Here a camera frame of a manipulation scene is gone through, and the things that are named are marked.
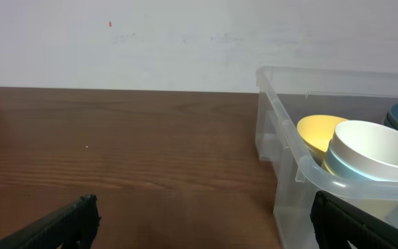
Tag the yellow small bowl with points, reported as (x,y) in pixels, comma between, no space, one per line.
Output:
(317,131)

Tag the light blue plastic cup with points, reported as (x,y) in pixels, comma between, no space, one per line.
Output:
(334,165)

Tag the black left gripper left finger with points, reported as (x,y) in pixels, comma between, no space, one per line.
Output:
(73,226)

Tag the white plastic cup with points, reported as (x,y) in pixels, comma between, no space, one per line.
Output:
(366,148)

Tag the yellow plastic cup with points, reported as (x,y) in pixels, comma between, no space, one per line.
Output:
(378,208)

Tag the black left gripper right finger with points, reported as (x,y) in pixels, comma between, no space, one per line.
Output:
(340,225)

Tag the clear plastic storage container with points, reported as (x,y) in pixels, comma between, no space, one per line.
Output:
(286,96)

